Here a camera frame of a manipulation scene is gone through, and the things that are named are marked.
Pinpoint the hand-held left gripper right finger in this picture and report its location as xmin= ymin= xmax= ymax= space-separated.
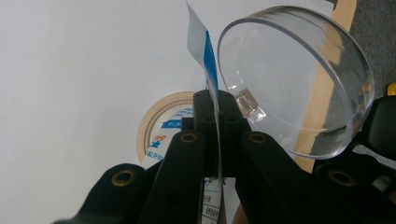
xmin=219 ymin=91 xmax=345 ymax=224

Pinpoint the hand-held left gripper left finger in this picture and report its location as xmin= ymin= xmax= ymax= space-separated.
xmin=136 ymin=90 xmax=220 ymax=224

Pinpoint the glass jar with beige rim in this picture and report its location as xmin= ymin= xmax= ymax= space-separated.
xmin=136 ymin=5 xmax=375 ymax=165

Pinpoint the white and blue seasoning pouch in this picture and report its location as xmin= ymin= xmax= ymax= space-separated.
xmin=141 ymin=2 xmax=228 ymax=224

